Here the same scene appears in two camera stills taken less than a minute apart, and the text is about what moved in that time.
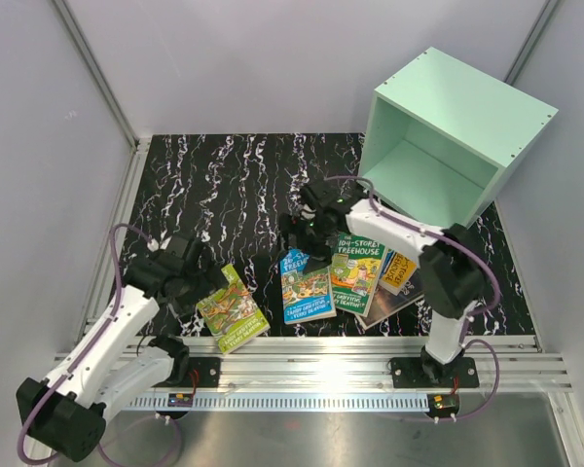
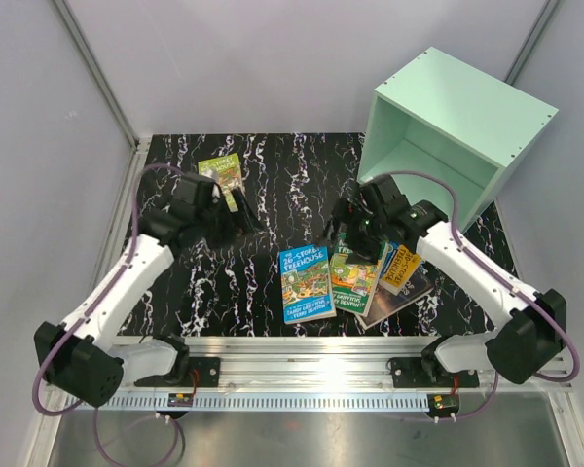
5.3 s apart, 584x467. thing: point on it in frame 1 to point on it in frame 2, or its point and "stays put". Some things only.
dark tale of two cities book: x=384 y=302 stays put
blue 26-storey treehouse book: x=306 y=297 stays put
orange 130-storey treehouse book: x=396 y=270 stays put
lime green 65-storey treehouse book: x=232 y=314 to x=228 y=170
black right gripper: x=288 y=225 to x=340 y=214
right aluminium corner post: x=530 y=40 stays put
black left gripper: x=210 y=281 to x=248 y=223
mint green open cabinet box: x=440 y=141 stays put
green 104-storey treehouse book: x=355 y=269 stays put
